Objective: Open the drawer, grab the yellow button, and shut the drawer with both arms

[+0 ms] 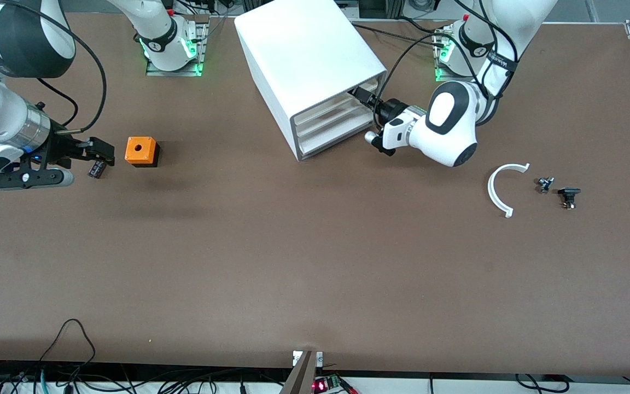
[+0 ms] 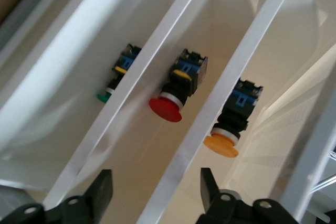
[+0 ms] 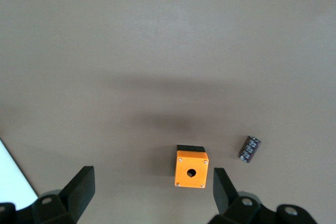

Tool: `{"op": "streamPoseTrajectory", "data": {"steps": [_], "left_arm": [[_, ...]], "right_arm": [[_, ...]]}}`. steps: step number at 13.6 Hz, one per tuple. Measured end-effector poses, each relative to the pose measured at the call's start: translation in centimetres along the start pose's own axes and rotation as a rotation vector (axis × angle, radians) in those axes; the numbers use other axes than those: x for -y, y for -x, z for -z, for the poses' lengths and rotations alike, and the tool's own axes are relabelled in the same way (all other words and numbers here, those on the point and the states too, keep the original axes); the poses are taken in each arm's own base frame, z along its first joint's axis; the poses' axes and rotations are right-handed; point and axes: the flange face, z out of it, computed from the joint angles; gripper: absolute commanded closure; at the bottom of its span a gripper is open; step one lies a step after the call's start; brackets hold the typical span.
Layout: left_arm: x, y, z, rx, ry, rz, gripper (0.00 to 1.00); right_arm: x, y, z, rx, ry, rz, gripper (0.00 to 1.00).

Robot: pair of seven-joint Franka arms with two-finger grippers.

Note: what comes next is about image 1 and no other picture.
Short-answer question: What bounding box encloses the orange box with hole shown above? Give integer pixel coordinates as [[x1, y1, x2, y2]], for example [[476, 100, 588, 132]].
[[125, 137, 160, 168]]

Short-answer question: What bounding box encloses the white curved plastic arc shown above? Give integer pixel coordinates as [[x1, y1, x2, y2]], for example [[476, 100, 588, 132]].
[[487, 163, 530, 218]]

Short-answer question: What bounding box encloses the black knob part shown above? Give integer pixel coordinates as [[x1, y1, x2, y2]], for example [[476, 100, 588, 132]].
[[558, 188, 582, 210]]

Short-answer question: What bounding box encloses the circuit board with red light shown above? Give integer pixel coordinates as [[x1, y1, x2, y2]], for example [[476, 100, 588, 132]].
[[313, 375, 359, 394]]

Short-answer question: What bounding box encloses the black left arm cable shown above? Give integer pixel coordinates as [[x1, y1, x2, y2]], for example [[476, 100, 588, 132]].
[[378, 0, 519, 110]]

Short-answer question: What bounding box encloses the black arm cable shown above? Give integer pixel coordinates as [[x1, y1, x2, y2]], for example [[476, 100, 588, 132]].
[[378, 0, 519, 110], [0, 0, 108, 135]]

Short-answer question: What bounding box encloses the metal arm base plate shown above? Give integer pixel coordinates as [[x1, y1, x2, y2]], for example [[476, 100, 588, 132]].
[[433, 27, 458, 83], [145, 22, 209, 77]]

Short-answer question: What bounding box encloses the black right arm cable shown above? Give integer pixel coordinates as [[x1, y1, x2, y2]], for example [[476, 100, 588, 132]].
[[0, 0, 108, 135]]

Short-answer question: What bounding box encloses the black cable behind cabinet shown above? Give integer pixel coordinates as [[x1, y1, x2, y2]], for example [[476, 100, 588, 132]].
[[351, 22, 441, 43]]

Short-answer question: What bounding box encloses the thin black looped cable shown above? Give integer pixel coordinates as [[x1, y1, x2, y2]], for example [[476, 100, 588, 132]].
[[39, 319, 97, 394]]

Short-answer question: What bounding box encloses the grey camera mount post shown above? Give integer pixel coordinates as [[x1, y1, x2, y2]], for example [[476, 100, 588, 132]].
[[279, 350, 324, 394]]

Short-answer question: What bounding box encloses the black cable under table edge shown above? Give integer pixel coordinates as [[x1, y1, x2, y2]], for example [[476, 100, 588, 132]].
[[515, 374, 570, 393]]

